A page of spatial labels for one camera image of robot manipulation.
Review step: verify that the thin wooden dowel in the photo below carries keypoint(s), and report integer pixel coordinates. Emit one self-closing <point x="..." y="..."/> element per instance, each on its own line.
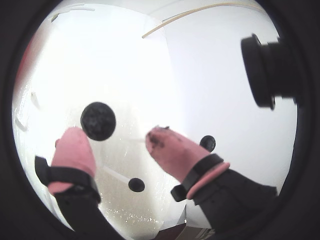
<point x="175" y="18"/>

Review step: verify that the pink covered gripper finger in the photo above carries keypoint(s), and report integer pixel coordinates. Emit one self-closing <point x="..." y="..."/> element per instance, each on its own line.
<point x="175" y="155"/>
<point x="72" y="155"/>

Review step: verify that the dark round blueberry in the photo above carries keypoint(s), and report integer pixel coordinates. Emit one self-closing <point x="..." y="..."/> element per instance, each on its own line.
<point x="136" y="185"/>
<point x="98" y="120"/>
<point x="208" y="142"/>

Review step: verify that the black fisheye lens camera module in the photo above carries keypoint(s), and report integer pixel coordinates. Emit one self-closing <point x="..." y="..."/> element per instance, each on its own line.
<point x="260" y="70"/>

